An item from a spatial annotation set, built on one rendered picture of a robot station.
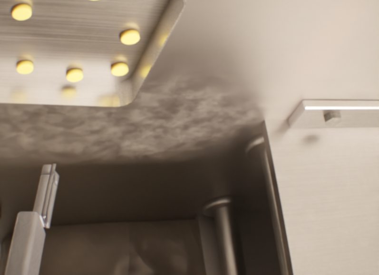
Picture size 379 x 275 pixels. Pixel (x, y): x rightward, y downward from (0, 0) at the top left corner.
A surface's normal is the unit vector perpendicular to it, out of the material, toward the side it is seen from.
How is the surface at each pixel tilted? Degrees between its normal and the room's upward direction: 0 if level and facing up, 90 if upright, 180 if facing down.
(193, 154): 0
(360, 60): 0
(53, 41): 0
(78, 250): 95
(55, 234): 92
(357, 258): 90
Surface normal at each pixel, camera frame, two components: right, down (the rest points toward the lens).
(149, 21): 0.13, 0.90
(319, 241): 0.22, -0.44
